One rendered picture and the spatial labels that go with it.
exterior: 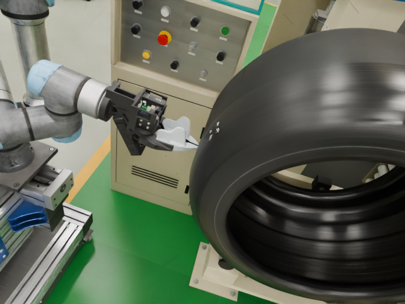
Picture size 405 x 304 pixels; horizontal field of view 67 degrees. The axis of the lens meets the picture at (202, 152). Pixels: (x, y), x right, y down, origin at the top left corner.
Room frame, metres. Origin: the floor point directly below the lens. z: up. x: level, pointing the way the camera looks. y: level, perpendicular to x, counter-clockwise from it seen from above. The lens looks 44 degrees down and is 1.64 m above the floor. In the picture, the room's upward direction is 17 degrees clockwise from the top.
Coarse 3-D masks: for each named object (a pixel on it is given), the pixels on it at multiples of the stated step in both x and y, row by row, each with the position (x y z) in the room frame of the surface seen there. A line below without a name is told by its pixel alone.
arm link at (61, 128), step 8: (32, 112) 0.45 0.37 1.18; (40, 112) 0.46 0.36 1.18; (48, 112) 0.46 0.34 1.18; (72, 112) 0.47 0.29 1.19; (32, 120) 0.43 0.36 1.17; (40, 120) 0.44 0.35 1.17; (48, 120) 0.45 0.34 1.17; (56, 120) 0.46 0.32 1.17; (64, 120) 0.46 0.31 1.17; (72, 120) 0.47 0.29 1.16; (80, 120) 0.50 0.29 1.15; (32, 128) 0.42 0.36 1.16; (40, 128) 0.43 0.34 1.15; (48, 128) 0.44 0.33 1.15; (56, 128) 0.45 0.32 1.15; (64, 128) 0.46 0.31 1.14; (72, 128) 0.47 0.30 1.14; (80, 128) 0.50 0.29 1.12; (40, 136) 0.43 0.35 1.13; (48, 136) 0.44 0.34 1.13; (56, 136) 0.46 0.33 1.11; (64, 136) 0.47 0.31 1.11; (72, 136) 0.48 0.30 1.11
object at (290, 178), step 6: (276, 174) 0.73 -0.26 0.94; (282, 174) 0.73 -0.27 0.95; (288, 174) 0.74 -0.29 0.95; (294, 174) 0.75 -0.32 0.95; (282, 180) 0.73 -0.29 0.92; (288, 180) 0.73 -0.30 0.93; (294, 180) 0.73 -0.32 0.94; (300, 180) 0.73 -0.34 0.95; (306, 180) 0.74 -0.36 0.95; (312, 180) 0.74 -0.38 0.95; (300, 186) 0.73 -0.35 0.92; (306, 186) 0.73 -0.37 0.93; (336, 186) 0.75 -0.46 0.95
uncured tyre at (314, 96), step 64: (256, 64) 0.56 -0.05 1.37; (320, 64) 0.46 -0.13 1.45; (384, 64) 0.45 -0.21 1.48; (256, 128) 0.37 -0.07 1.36; (320, 128) 0.35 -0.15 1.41; (384, 128) 0.35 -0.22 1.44; (192, 192) 0.38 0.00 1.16; (256, 192) 0.62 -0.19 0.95; (320, 192) 0.65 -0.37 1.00; (384, 192) 0.62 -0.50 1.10; (256, 256) 0.43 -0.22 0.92; (320, 256) 0.48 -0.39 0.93; (384, 256) 0.47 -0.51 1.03
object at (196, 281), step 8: (200, 248) 0.91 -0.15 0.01; (208, 248) 0.93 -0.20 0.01; (200, 256) 0.86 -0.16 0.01; (200, 264) 0.82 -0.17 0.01; (192, 272) 0.76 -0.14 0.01; (200, 272) 0.77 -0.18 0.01; (192, 280) 0.72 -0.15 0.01; (200, 280) 0.73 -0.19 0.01; (208, 280) 0.74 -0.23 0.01; (200, 288) 0.69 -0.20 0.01; (208, 288) 0.70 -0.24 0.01; (216, 288) 0.71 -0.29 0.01; (224, 288) 0.73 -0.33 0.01; (232, 288) 0.74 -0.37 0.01; (224, 296) 0.69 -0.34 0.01; (232, 296) 0.70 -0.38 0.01
